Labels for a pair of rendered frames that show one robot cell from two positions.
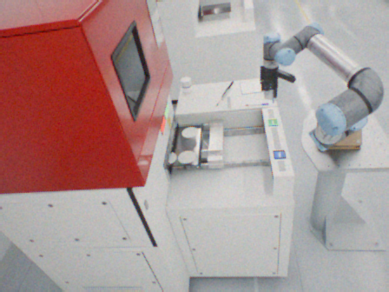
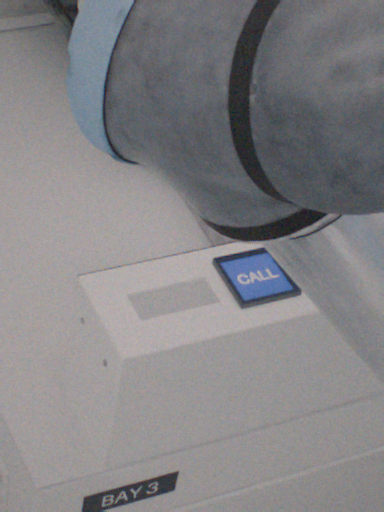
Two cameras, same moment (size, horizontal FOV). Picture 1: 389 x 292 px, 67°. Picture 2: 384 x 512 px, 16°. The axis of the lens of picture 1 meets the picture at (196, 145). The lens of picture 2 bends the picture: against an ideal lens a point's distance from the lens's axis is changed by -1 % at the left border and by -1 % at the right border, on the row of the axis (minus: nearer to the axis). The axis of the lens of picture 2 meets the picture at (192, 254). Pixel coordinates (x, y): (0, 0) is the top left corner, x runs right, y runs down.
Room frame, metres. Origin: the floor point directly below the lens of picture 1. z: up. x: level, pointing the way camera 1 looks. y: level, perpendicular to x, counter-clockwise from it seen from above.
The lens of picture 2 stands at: (0.41, -0.92, 1.71)
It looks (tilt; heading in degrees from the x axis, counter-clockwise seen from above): 42 degrees down; 45
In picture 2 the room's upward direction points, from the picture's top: 12 degrees clockwise
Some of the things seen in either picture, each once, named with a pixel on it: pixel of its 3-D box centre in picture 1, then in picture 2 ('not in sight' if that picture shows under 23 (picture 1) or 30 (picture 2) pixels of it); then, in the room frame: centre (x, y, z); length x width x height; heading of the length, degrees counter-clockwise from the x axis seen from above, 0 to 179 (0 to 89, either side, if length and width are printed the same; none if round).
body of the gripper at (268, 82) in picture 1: (269, 76); not in sight; (1.27, -0.42, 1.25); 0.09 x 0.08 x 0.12; 78
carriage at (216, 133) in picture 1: (216, 144); not in sight; (1.29, -0.12, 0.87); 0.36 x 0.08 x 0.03; 168
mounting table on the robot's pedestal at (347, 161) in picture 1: (341, 148); not in sight; (1.17, -0.82, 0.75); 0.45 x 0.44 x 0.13; 77
